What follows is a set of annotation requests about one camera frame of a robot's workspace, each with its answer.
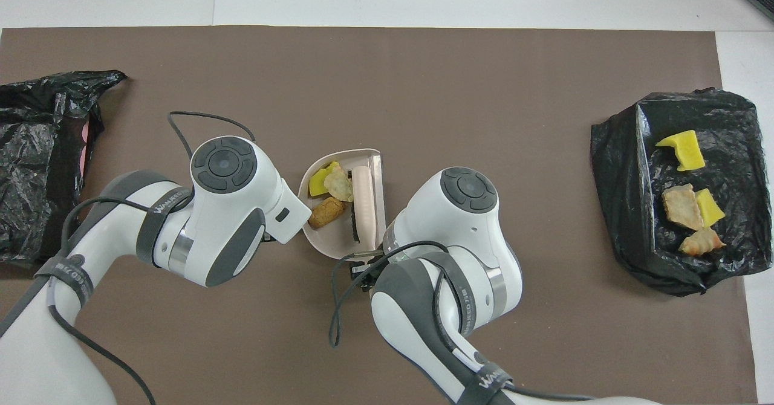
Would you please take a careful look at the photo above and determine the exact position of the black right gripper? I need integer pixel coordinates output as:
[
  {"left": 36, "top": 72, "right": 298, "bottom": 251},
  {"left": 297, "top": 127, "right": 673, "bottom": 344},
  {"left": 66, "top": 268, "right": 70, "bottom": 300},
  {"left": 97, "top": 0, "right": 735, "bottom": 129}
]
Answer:
[{"left": 351, "top": 260, "right": 380, "bottom": 291}]

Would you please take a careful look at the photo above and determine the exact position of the beige plastic dustpan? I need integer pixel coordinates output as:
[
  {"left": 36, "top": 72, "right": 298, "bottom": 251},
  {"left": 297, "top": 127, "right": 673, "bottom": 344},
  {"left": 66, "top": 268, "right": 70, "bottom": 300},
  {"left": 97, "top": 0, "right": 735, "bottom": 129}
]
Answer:
[{"left": 298, "top": 148, "right": 388, "bottom": 262}]

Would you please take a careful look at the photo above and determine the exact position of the brown nugget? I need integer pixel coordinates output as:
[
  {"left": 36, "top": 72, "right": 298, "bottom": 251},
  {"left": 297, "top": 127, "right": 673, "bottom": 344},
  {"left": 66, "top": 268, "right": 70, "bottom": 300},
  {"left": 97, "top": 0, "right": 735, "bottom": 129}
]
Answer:
[{"left": 308, "top": 196, "right": 347, "bottom": 230}]

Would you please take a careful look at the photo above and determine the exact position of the beige hand brush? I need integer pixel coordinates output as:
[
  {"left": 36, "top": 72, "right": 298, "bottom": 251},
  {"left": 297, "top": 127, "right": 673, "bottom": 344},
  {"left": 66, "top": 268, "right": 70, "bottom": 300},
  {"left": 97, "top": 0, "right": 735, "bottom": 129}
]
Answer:
[{"left": 348, "top": 164, "right": 378, "bottom": 246}]

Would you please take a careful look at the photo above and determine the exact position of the pale round cracker piece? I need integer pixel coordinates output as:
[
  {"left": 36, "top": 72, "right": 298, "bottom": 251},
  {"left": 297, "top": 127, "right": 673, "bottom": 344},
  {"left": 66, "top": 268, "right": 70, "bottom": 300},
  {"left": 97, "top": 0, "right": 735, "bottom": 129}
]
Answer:
[{"left": 323, "top": 166, "right": 354, "bottom": 203}]

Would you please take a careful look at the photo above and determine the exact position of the pale square bread piece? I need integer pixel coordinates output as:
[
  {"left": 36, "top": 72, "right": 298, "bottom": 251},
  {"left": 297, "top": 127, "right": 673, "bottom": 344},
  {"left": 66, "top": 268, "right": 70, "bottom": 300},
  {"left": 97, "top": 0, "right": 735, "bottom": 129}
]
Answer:
[{"left": 662, "top": 184, "right": 705, "bottom": 232}]

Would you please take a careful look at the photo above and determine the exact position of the small croissant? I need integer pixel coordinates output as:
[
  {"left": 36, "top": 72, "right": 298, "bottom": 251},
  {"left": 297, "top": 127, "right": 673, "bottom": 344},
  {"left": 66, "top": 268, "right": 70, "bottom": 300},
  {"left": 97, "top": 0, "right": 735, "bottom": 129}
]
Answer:
[{"left": 678, "top": 227, "right": 726, "bottom": 256}]

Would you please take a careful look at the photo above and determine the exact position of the notched yellow sponge piece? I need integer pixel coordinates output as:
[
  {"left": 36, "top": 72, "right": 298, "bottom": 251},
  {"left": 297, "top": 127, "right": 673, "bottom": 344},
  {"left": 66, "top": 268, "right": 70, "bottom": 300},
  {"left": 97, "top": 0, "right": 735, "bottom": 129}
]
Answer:
[{"left": 655, "top": 130, "right": 706, "bottom": 172}]

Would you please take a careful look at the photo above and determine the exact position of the yellow sponge wedge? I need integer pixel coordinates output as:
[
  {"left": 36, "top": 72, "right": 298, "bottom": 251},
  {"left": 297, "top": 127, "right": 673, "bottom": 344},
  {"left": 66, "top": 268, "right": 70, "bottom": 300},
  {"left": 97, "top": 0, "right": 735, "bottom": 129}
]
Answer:
[{"left": 694, "top": 189, "right": 726, "bottom": 227}]

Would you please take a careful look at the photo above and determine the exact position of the pink bin in black bag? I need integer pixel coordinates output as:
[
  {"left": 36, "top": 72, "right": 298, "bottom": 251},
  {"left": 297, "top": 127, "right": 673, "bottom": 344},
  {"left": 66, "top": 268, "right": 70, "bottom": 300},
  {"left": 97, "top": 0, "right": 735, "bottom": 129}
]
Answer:
[{"left": 0, "top": 70, "right": 129, "bottom": 267}]

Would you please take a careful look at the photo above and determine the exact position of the brown paper table mat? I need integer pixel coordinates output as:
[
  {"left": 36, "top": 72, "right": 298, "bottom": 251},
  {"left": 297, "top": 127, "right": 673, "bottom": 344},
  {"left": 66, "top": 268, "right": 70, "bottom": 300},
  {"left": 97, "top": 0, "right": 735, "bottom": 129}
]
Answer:
[{"left": 0, "top": 25, "right": 759, "bottom": 405}]

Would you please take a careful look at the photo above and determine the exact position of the flat tray in black bag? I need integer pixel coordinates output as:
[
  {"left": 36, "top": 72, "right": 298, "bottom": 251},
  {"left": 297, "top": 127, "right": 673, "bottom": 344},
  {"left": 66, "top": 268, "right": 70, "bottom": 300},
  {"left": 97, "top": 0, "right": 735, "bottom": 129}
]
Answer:
[{"left": 590, "top": 88, "right": 774, "bottom": 298}]

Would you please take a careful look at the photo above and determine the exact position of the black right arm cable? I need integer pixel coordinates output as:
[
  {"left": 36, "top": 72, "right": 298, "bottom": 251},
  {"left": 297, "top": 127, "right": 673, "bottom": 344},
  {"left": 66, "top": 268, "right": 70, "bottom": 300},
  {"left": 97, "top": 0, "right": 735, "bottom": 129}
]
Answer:
[{"left": 330, "top": 241, "right": 451, "bottom": 348}]

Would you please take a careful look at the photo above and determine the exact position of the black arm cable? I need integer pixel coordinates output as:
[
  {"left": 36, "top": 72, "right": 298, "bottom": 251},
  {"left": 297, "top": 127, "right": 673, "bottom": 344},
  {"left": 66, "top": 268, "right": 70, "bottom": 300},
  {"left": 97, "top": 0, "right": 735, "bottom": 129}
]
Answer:
[
  {"left": 47, "top": 111, "right": 256, "bottom": 405},
  {"left": 330, "top": 241, "right": 451, "bottom": 348}
]

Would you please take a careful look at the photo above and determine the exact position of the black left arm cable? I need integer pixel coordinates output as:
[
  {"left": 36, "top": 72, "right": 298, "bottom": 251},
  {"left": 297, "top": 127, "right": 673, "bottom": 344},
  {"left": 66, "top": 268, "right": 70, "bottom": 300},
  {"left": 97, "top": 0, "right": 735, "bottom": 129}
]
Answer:
[{"left": 47, "top": 111, "right": 256, "bottom": 405}]

